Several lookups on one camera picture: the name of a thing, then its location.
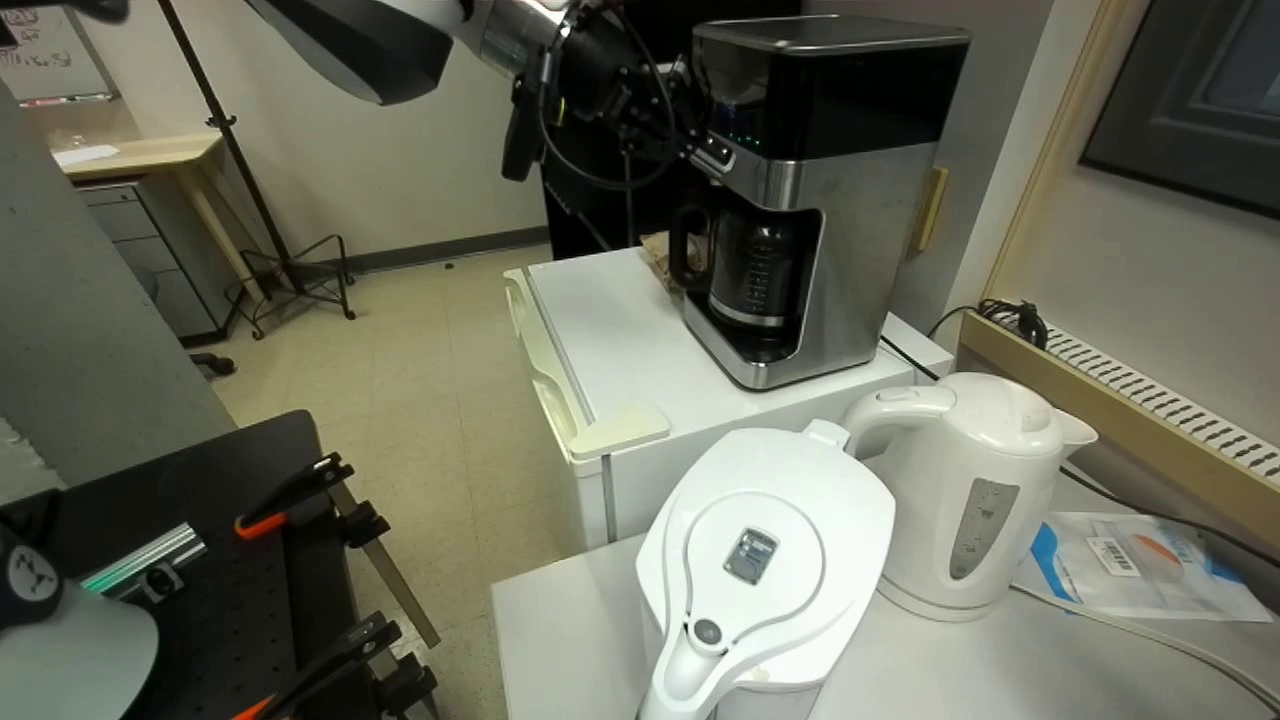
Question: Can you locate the light wooden desk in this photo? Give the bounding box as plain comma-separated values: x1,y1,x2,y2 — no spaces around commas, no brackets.
53,124,273,312

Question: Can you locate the grey round disc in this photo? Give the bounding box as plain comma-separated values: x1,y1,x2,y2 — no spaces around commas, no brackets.
0,578,164,720

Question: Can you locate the dark framed window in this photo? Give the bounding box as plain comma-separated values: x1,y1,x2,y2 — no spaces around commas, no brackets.
1076,0,1280,225

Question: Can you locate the glass coffee carafe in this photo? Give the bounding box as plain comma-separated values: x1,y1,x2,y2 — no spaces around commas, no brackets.
666,203,810,331

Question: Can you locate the tall black cabinet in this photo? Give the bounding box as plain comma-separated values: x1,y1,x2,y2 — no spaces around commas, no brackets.
538,0,810,264

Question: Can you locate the white electric kettle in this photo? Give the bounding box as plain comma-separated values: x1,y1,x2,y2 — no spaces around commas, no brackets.
845,369,1103,620

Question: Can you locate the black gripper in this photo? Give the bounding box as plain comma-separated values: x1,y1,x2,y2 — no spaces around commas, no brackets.
582,28,739,177

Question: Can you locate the black power cable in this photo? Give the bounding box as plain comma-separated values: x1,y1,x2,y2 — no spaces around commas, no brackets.
877,296,1056,384

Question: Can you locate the grey cable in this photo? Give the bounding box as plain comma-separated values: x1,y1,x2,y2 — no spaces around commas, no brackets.
1009,578,1280,710

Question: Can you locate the black perforated workbench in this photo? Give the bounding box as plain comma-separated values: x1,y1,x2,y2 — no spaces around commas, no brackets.
0,409,367,720

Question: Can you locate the baseboard radiator with wood trim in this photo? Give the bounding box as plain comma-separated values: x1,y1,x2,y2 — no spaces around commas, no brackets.
955,299,1280,550

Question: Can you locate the green white label strip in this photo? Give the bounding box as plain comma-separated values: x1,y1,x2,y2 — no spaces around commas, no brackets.
77,520,214,606

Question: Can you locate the black and steel coffeemaker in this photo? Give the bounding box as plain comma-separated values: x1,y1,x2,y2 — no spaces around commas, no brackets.
666,11,976,397

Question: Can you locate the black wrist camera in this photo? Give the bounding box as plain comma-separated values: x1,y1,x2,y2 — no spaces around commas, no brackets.
495,68,552,183

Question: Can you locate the white mini fridge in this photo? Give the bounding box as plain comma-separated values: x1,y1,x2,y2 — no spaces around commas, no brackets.
499,244,960,550

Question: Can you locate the clear plastic bag blue label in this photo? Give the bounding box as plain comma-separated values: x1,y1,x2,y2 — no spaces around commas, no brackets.
1026,508,1273,629

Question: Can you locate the white water filter pitcher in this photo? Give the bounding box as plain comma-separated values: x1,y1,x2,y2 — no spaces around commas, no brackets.
631,421,901,720

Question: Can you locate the beige wall outlet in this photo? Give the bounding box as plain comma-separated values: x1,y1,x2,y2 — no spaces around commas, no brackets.
908,158,955,259

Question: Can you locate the grey drawer cabinet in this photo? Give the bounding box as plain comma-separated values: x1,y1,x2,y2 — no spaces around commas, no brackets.
77,177,240,348

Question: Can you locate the black tripod stand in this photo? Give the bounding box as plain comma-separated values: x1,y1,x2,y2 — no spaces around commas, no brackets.
155,0,360,341

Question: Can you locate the black round cap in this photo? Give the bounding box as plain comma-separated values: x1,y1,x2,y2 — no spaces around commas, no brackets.
0,520,68,630

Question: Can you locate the grey partition panel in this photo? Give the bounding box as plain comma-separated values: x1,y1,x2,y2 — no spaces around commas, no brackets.
0,76,240,492

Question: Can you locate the black orange bar clamp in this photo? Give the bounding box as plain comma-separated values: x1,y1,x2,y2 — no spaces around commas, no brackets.
230,449,398,550
230,606,446,720

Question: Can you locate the white whiteboard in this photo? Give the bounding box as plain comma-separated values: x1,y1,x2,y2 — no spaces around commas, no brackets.
0,5,121,111

